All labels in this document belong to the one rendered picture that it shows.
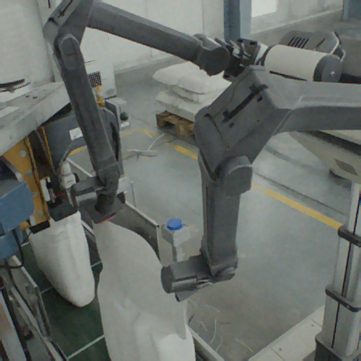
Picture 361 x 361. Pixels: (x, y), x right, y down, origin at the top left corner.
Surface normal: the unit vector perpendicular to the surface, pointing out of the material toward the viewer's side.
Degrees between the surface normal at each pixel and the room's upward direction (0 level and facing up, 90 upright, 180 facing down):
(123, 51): 90
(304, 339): 0
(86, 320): 0
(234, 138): 56
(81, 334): 0
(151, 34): 98
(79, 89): 101
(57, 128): 90
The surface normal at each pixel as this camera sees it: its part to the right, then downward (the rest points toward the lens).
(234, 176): 0.33, 0.79
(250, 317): -0.07, -0.86
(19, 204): 0.89, 0.18
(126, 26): 0.51, 0.51
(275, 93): 0.33, -0.61
